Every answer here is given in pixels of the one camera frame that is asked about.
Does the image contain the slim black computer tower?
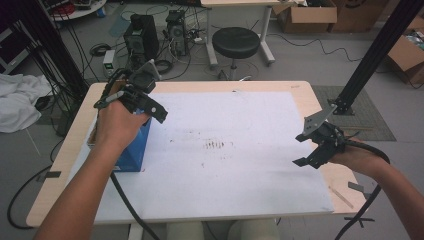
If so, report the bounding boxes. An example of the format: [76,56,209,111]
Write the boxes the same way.
[165,9,188,58]

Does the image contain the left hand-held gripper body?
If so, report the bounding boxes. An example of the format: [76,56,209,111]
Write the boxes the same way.
[94,59,163,113]

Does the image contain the black round stool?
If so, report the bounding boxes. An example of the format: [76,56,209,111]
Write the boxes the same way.
[211,26,262,81]

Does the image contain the blue-sided cardboard box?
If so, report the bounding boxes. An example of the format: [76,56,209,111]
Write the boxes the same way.
[87,79,153,173]

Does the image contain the grey floor mat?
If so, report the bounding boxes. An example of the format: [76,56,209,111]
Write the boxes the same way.
[311,84,398,143]

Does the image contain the cardboard box with contents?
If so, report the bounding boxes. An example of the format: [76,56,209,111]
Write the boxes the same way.
[386,16,424,86]

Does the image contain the light wooden table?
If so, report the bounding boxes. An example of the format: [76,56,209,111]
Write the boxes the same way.
[25,80,369,240]

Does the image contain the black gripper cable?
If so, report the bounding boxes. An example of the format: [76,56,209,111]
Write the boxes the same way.
[94,68,161,240]
[334,139,392,240]

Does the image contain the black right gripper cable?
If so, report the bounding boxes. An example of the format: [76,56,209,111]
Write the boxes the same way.
[334,139,392,240]

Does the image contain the white cloth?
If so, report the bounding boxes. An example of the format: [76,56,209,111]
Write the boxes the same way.
[0,73,53,134]

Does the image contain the white foam mat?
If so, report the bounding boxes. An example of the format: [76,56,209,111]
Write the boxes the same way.
[68,91,335,224]

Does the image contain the long black floor cable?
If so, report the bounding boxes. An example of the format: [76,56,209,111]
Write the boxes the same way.
[266,32,364,63]

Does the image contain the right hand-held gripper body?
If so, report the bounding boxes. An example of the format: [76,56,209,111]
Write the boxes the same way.
[295,103,348,155]

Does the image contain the black metal stand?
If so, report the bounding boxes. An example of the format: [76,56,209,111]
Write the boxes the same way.
[328,0,424,116]

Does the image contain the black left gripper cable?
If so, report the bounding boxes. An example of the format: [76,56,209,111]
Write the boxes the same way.
[94,68,161,240]

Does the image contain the person's right hand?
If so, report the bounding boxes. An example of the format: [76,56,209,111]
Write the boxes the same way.
[329,139,389,178]

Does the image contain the black tape cross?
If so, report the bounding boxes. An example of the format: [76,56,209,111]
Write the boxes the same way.
[343,213,375,228]

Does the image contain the large black computer tower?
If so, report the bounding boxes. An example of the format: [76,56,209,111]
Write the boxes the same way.
[123,13,160,69]

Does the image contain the person's left hand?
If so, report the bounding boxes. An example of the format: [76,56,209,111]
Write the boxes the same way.
[94,99,151,151]

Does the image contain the round white table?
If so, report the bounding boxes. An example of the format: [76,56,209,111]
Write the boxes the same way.
[41,0,108,22]

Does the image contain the black stand with cables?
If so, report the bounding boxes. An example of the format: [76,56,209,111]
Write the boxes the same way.
[9,0,89,101]

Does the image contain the looped black floor cable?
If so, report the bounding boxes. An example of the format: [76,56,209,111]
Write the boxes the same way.
[6,164,54,230]

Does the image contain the white desk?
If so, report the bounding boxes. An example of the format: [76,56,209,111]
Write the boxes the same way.
[199,0,298,66]

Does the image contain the closed brown cardboard box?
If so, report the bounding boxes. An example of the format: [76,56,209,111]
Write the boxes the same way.
[328,0,401,34]

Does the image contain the open cardboard box with flaps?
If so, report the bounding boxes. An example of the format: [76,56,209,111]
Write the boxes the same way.
[271,0,338,34]

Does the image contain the thin wooden stick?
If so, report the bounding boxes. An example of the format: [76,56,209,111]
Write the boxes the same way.
[328,184,354,209]

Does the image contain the coiled black cable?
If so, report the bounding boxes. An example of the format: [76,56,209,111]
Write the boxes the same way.
[89,43,113,57]
[153,59,174,75]

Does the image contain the white power supply unit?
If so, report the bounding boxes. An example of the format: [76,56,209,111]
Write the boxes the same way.
[102,49,117,79]

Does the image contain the grey tape strip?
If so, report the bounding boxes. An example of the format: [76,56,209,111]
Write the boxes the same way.
[347,181,374,201]

